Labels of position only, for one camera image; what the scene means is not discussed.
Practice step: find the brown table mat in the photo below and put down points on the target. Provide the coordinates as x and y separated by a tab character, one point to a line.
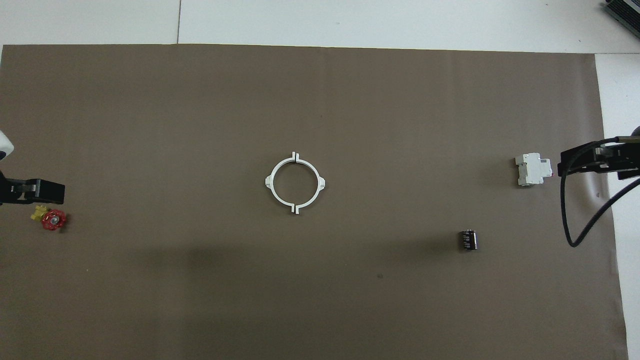
350	300

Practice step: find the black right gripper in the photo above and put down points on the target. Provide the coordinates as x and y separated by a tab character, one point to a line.
627	157

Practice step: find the white circuit breaker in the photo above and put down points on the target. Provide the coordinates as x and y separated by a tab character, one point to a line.
532	170

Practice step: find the red and yellow valve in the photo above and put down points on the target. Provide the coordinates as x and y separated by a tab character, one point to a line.
54	220

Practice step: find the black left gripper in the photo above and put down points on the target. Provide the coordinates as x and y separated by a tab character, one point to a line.
15	192

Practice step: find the black cylindrical capacitor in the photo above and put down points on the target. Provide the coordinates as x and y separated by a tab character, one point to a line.
468	239

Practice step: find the dark ribbed device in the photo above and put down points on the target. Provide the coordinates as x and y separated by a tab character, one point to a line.
625	12

